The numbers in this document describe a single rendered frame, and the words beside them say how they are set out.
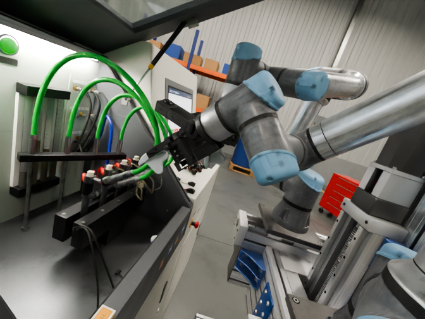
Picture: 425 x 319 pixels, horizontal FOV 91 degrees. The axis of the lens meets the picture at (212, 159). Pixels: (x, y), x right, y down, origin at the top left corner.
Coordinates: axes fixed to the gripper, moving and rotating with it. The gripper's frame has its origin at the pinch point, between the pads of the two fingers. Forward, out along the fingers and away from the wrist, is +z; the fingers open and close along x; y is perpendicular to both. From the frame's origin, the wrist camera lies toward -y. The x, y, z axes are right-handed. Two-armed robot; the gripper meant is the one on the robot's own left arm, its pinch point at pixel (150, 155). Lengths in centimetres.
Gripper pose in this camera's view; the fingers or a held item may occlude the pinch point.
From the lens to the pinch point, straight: 57.5
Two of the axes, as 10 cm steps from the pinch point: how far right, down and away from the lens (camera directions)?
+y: 5.0, 8.7, 0.7
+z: -7.5, 3.9, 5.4
